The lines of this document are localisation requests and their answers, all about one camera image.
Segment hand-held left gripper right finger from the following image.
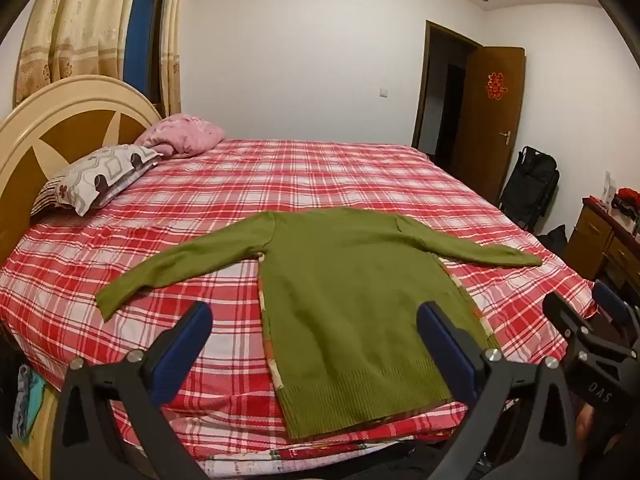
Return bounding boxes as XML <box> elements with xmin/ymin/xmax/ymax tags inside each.
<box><xmin>416</xmin><ymin>301</ymin><xmax>581</xmax><ymax>480</ymax></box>

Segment grey patterned pillow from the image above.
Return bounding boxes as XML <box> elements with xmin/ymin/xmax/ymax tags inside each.
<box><xmin>30</xmin><ymin>144</ymin><xmax>163</xmax><ymax>218</ymax></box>

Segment floral patterned cloth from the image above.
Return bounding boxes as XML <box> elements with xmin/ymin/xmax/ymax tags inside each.
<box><xmin>257</xmin><ymin>252</ymin><xmax>501</xmax><ymax>443</ymax></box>

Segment red paper door decoration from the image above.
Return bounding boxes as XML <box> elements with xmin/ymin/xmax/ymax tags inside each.
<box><xmin>484</xmin><ymin>72</ymin><xmax>507</xmax><ymax>102</ymax></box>

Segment white card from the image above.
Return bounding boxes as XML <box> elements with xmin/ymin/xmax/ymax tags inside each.
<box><xmin>600</xmin><ymin>171</ymin><xmax>619</xmax><ymax>206</ymax></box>

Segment pink pillow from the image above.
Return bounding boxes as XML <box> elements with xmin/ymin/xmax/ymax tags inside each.
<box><xmin>134</xmin><ymin>113</ymin><xmax>227</xmax><ymax>160</ymax></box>

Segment cream and brown headboard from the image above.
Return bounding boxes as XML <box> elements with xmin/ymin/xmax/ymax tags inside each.
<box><xmin>0</xmin><ymin>75</ymin><xmax>163</xmax><ymax>261</ymax></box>

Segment brown wooden dresser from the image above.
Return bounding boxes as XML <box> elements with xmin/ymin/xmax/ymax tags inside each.
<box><xmin>567</xmin><ymin>197</ymin><xmax>640</xmax><ymax>306</ymax></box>

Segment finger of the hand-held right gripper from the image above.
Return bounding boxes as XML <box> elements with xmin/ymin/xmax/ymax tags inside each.
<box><xmin>592</xmin><ymin>280</ymin><xmax>640</xmax><ymax>343</ymax></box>
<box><xmin>542</xmin><ymin>291</ymin><xmax>592</xmax><ymax>358</ymax></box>

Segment dark wooden door frame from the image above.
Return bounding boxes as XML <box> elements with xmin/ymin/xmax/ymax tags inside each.
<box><xmin>412</xmin><ymin>20</ymin><xmax>483</xmax><ymax>161</ymax></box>

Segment bed with red plaid sheet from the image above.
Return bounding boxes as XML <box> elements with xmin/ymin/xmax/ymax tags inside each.
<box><xmin>0</xmin><ymin>137</ymin><xmax>601</xmax><ymax>480</ymax></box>

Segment narrow beige floral curtain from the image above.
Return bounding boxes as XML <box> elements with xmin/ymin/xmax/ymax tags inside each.
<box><xmin>159</xmin><ymin>0</ymin><xmax>190</xmax><ymax>116</ymax></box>

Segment red items on dresser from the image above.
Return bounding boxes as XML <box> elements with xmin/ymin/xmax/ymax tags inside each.
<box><xmin>612</xmin><ymin>187</ymin><xmax>640</xmax><ymax>222</ymax></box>

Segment green knit sweater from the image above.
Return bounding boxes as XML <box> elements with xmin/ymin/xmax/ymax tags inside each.
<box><xmin>95</xmin><ymin>206</ymin><xmax>543</xmax><ymax>441</ymax></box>

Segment wide beige floral curtain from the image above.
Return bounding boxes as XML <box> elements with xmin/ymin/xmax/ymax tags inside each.
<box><xmin>14</xmin><ymin>0</ymin><xmax>143</xmax><ymax>108</ymax></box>

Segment brown wooden door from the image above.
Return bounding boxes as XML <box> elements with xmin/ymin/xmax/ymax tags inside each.
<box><xmin>452</xmin><ymin>46</ymin><xmax>526</xmax><ymax>206</ymax></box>

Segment small black bag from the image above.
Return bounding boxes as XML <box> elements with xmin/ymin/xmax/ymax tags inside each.
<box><xmin>537</xmin><ymin>225</ymin><xmax>569</xmax><ymax>262</ymax></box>

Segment large black bag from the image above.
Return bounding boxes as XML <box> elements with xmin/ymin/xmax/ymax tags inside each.
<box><xmin>498</xmin><ymin>146</ymin><xmax>561</xmax><ymax>235</ymax></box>

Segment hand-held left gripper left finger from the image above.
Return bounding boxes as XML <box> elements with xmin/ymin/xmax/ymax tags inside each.
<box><xmin>50</xmin><ymin>301</ymin><xmax>214</xmax><ymax>480</ymax></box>

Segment pile of clothes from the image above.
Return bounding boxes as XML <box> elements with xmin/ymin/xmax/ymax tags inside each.
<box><xmin>10</xmin><ymin>365</ymin><xmax>48</xmax><ymax>443</ymax></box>

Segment window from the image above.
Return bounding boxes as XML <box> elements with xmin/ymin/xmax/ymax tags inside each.
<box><xmin>122</xmin><ymin>0</ymin><xmax>173</xmax><ymax>106</ymax></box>

